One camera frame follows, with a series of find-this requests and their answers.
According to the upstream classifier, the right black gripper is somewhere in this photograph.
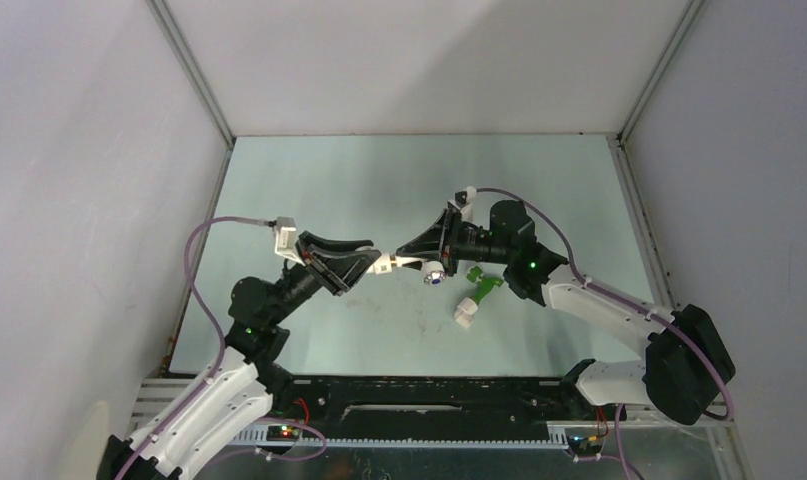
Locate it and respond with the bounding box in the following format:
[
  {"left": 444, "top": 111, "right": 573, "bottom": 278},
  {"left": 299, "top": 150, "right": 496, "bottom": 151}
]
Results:
[{"left": 395, "top": 211, "right": 511, "bottom": 279}]

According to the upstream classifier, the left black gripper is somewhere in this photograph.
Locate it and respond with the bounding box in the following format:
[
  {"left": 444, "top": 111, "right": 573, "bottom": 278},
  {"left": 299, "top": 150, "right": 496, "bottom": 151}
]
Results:
[{"left": 269, "top": 231, "right": 383, "bottom": 324}]

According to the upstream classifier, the white plastic faucet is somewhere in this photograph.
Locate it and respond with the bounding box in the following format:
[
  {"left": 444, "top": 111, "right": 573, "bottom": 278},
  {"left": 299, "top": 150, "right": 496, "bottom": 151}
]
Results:
[{"left": 391, "top": 255, "right": 447, "bottom": 286}]

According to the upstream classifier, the white elbow fitting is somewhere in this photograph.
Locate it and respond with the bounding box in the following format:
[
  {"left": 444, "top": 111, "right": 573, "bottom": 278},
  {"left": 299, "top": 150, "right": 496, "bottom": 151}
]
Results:
[
  {"left": 367, "top": 252, "right": 395, "bottom": 275},
  {"left": 453, "top": 297, "right": 479, "bottom": 329}
]

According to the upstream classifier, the green plastic faucet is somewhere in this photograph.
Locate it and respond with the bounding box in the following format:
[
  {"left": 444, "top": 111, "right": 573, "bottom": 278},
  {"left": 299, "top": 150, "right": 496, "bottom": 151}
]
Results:
[{"left": 465, "top": 265, "right": 505, "bottom": 305}]

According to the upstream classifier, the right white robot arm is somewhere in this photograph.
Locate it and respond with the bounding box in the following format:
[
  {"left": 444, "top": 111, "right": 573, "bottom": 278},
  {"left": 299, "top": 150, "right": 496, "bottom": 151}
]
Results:
[{"left": 395, "top": 199, "right": 736, "bottom": 425}]

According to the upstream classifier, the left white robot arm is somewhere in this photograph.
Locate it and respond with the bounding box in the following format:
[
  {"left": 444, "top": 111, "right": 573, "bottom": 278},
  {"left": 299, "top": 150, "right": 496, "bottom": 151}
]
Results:
[{"left": 96, "top": 232, "right": 382, "bottom": 479}]

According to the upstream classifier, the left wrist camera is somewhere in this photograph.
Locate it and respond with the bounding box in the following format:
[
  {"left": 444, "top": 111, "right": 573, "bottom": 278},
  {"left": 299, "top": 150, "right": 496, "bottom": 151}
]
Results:
[{"left": 273, "top": 217, "right": 302, "bottom": 264}]

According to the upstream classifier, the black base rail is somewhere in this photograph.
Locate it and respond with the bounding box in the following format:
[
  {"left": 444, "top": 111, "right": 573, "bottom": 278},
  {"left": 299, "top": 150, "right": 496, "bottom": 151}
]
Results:
[{"left": 272, "top": 375, "right": 616, "bottom": 440}]

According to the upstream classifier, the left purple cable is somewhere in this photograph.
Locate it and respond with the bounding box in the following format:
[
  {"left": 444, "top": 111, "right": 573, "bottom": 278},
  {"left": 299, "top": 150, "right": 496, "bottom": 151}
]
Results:
[{"left": 114, "top": 216, "right": 328, "bottom": 480}]

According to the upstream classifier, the grey cable duct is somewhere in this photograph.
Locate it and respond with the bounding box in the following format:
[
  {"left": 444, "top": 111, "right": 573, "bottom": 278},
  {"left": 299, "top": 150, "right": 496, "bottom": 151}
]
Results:
[{"left": 227, "top": 424, "right": 569, "bottom": 450}]

